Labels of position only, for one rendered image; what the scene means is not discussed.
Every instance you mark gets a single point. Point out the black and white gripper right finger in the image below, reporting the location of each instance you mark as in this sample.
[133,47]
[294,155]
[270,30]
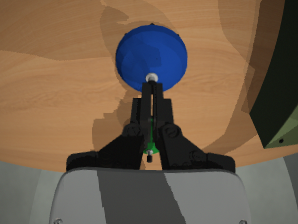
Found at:
[181,154]

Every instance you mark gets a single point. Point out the green bell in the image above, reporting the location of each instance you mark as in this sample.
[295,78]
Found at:
[151,148]

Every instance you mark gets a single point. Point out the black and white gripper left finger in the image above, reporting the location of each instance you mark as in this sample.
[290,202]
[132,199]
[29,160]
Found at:
[126,151]

